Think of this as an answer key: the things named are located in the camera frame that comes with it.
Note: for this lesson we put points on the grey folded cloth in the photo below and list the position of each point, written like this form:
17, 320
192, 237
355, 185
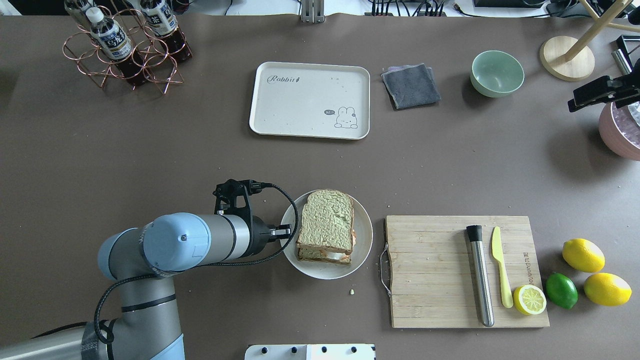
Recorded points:
411, 85

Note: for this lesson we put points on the tea bottle left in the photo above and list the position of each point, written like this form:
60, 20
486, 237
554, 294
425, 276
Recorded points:
77, 10

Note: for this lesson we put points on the clear ice cube pile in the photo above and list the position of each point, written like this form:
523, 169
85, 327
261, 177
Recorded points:
631, 113

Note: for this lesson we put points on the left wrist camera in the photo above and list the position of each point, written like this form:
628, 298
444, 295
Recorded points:
232, 196

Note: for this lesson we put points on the white round plate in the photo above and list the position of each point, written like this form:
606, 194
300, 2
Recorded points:
363, 230

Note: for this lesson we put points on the tea bottle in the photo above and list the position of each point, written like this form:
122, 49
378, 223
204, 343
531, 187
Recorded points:
77, 10
116, 45
164, 24

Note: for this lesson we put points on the metal ice scoop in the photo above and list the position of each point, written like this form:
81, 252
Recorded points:
621, 62

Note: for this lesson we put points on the cream rabbit tray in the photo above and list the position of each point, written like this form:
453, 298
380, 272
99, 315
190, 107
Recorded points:
311, 100

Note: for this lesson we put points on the halved lemon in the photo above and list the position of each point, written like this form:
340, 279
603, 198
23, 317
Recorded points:
529, 299

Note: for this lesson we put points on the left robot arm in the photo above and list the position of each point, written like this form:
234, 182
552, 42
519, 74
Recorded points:
137, 318

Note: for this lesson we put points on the copper wire bottle rack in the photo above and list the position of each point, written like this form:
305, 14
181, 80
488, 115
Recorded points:
160, 69

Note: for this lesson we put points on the steel muddler black tip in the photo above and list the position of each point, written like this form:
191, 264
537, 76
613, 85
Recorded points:
484, 301

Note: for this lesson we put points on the wooden cutting board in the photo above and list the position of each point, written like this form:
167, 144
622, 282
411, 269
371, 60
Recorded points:
432, 274

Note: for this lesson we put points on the wooden stand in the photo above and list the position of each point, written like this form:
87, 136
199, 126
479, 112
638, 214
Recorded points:
570, 59

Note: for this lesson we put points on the fried egg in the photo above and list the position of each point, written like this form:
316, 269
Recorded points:
339, 256

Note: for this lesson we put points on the yellow plastic knife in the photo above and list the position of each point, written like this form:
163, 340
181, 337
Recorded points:
496, 247

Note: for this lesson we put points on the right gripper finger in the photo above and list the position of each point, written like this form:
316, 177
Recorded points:
581, 102
593, 90

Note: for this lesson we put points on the green lime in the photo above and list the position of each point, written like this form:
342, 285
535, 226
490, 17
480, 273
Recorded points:
561, 291

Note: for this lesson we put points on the bread slice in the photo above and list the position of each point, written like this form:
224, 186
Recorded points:
316, 255
327, 222

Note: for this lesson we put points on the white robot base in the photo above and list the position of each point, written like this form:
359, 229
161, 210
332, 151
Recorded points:
331, 351

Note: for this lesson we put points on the tea bottle right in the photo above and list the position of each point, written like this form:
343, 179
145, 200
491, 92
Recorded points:
164, 24

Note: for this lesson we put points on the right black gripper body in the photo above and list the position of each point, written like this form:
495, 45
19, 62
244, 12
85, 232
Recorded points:
594, 94

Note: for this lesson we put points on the yellow lemon near board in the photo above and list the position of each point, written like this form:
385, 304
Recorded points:
583, 255

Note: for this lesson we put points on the green bowl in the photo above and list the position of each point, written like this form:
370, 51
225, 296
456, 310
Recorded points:
496, 74

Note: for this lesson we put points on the pink bowl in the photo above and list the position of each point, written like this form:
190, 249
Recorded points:
621, 136

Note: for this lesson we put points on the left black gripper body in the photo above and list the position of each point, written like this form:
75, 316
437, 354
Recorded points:
259, 233

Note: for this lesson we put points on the tea bottle middle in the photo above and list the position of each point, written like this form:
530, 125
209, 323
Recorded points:
116, 45

